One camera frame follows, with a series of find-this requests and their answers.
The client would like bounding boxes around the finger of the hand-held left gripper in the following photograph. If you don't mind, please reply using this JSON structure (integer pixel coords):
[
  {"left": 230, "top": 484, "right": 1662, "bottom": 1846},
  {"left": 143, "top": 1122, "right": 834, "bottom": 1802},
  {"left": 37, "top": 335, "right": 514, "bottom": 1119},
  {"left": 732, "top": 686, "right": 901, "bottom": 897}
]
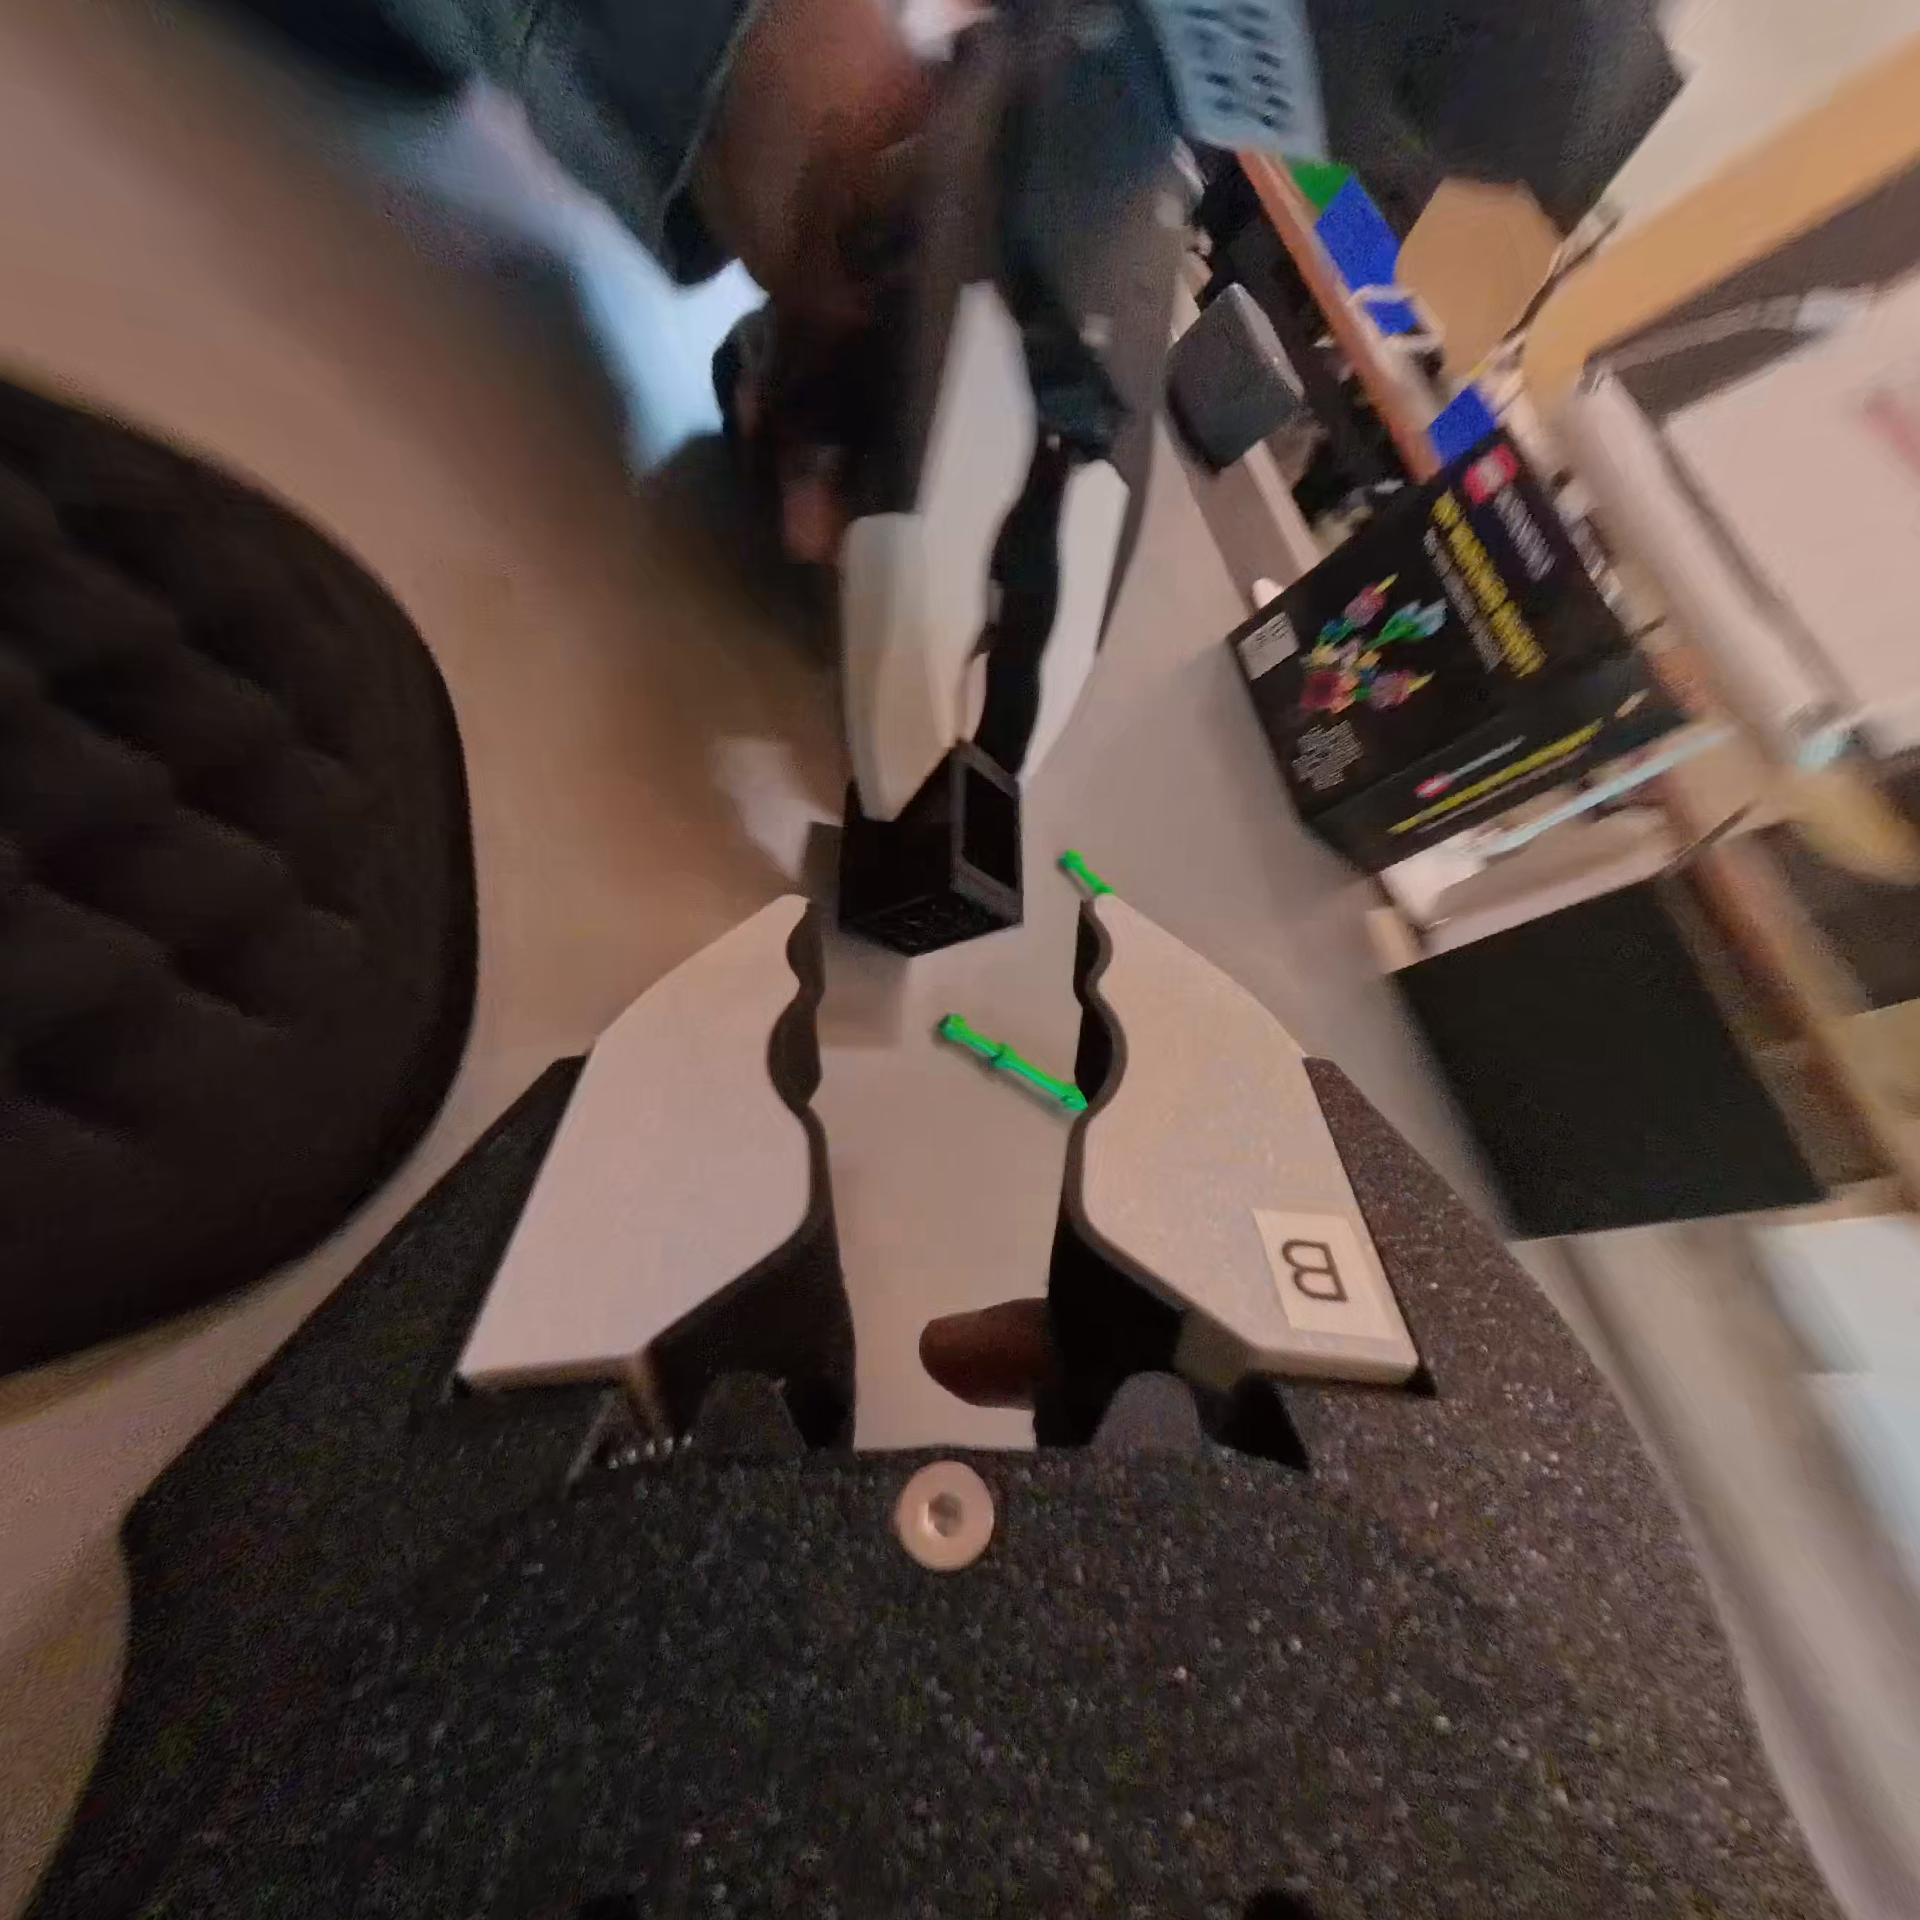
[
  {"left": 978, "top": 434, "right": 1135, "bottom": 784},
  {"left": 834, "top": 282, "right": 1044, "bottom": 824}
]

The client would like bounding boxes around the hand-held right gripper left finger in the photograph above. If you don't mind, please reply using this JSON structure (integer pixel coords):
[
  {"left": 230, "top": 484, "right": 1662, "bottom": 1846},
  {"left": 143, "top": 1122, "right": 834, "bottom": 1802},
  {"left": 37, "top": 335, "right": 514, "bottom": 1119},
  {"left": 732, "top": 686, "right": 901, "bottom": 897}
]
[{"left": 455, "top": 892, "right": 855, "bottom": 1396}]

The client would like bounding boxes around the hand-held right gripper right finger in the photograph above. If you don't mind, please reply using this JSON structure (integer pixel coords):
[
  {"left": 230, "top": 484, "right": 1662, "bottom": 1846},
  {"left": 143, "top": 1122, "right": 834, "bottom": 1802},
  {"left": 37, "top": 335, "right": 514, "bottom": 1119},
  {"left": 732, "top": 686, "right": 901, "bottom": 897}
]
[{"left": 1049, "top": 897, "right": 1421, "bottom": 1396}]

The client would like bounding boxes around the blue toy brick flower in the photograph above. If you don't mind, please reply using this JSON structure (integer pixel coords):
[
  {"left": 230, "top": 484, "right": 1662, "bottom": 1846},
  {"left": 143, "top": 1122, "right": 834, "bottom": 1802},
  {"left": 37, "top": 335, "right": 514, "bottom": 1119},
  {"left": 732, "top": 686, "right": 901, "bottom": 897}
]
[{"left": 935, "top": 1015, "right": 1090, "bottom": 1115}]

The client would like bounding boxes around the black square toy vase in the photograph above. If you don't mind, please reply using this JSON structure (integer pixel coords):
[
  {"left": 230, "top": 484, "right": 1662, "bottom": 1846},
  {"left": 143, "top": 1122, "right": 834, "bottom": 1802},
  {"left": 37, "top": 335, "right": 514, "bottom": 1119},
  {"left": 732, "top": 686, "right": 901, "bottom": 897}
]
[{"left": 836, "top": 745, "right": 1029, "bottom": 961}]

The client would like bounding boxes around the person's left hand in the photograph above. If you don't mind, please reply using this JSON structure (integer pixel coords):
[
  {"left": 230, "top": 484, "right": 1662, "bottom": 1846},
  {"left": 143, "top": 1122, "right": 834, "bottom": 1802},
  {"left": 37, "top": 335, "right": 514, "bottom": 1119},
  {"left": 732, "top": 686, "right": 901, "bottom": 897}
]
[{"left": 697, "top": 41, "right": 980, "bottom": 567}]

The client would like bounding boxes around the person's right hand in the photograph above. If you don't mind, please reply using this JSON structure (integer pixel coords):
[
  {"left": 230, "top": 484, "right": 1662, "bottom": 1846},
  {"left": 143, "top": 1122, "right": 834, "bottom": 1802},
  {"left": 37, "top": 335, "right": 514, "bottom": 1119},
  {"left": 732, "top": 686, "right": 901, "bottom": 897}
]
[{"left": 918, "top": 1298, "right": 1054, "bottom": 1408}]

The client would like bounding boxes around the dark grey speaker box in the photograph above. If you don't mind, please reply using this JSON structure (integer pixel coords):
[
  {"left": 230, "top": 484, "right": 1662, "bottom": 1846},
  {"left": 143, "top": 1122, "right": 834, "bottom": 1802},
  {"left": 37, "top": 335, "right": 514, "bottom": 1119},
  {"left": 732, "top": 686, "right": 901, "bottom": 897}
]
[{"left": 1166, "top": 284, "right": 1306, "bottom": 476}]

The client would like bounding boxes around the blue plastic bin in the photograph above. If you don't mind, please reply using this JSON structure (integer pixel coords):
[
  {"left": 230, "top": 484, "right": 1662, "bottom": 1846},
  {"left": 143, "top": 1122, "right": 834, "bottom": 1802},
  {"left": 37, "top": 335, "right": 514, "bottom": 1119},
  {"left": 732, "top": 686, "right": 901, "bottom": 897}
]
[
  {"left": 1425, "top": 382, "right": 1511, "bottom": 468},
  {"left": 1309, "top": 167, "right": 1429, "bottom": 340}
]

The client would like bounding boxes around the black toy flower box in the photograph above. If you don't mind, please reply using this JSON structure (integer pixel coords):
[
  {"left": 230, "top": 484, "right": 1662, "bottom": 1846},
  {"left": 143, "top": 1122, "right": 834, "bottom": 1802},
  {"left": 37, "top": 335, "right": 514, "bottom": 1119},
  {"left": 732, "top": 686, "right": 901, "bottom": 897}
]
[{"left": 1228, "top": 434, "right": 1705, "bottom": 876}]

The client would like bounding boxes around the black cardboard box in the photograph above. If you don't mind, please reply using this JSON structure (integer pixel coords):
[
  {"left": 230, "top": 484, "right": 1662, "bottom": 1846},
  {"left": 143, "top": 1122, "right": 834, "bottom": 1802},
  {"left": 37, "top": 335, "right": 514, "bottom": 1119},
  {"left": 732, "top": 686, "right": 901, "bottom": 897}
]
[{"left": 1387, "top": 878, "right": 1852, "bottom": 1244}]

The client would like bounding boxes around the black tufted cushion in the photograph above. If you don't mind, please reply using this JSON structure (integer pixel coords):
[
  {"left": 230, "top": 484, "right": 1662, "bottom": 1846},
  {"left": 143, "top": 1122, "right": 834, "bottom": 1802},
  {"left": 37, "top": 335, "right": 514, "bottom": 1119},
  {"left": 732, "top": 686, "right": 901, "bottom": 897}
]
[{"left": 0, "top": 376, "right": 479, "bottom": 1379}]

